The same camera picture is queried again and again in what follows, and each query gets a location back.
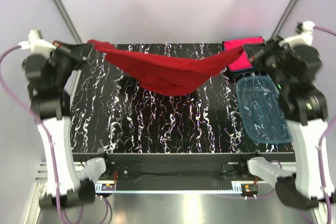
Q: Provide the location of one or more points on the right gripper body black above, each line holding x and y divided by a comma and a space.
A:
262, 51

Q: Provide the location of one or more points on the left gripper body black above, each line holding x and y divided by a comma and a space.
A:
76, 54

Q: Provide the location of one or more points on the red t shirt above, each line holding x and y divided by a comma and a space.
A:
170, 76

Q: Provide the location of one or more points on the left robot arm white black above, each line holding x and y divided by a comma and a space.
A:
47, 70

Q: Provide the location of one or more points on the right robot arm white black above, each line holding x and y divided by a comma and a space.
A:
306, 114

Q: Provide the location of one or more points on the folded pink t shirt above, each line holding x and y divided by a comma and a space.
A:
241, 58

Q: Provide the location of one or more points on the clear blue plastic bin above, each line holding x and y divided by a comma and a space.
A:
263, 119

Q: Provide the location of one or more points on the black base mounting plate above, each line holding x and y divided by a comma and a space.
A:
202, 170

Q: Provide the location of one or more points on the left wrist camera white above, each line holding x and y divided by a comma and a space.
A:
37, 44

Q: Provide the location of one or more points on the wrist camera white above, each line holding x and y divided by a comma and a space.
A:
37, 44
302, 33

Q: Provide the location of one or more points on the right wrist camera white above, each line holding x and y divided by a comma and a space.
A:
302, 33

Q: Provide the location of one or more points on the left aluminium frame post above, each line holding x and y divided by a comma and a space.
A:
67, 20

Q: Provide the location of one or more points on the aluminium frame post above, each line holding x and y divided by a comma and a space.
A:
67, 20
284, 17

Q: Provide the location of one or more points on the right aluminium frame post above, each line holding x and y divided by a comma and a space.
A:
284, 17

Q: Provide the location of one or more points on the aluminium front rail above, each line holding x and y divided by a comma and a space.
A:
42, 172

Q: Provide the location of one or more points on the white slotted cable duct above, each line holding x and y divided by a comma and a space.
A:
232, 188

